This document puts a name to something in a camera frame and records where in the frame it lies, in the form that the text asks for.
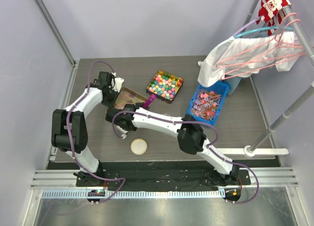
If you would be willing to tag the aluminium corner post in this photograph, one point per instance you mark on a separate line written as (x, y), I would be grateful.
(54, 29)

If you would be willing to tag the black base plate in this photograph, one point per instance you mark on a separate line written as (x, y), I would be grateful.
(142, 175)

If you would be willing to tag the grey clothes rack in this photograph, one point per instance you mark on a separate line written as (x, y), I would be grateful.
(287, 99)

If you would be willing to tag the aluminium frame rail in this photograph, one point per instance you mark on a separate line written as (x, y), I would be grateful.
(264, 177)

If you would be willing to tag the teal hanger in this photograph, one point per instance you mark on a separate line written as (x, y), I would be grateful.
(261, 32)

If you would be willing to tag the white shirt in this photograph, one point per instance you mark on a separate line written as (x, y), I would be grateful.
(209, 74)

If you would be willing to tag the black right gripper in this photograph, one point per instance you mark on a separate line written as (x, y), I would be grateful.
(135, 105)

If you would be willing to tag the blue bin of lollipops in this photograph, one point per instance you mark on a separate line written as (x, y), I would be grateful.
(207, 102)

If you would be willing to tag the grey blue cloth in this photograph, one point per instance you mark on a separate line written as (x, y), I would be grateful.
(233, 84)

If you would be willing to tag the dark tin of star candies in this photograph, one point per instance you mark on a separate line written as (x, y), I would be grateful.
(165, 86)

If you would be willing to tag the red white cloth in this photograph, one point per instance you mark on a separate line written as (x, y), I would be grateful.
(271, 13)

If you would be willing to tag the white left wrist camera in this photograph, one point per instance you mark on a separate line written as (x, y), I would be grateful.
(117, 82)

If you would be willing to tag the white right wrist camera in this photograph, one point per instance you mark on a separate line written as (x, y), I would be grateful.
(122, 134)

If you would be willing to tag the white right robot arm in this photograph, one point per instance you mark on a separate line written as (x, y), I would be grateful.
(194, 137)

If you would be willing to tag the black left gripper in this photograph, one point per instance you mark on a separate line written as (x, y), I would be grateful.
(111, 103)

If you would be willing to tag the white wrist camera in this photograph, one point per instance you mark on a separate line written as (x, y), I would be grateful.
(122, 134)
(117, 82)

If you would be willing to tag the slotted cable duct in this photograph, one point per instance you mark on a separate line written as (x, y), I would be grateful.
(94, 194)

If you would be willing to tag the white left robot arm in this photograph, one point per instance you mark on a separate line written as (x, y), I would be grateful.
(69, 130)

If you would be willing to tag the gold tin of popsicle candies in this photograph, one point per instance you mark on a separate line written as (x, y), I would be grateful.
(128, 96)

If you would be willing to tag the round gold jar lid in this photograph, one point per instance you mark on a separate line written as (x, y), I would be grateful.
(138, 146)

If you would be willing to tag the magenta plastic scoop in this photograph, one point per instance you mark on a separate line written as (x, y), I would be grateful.
(148, 102)

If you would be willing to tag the pink wire hanger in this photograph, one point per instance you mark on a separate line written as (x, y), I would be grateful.
(277, 50)

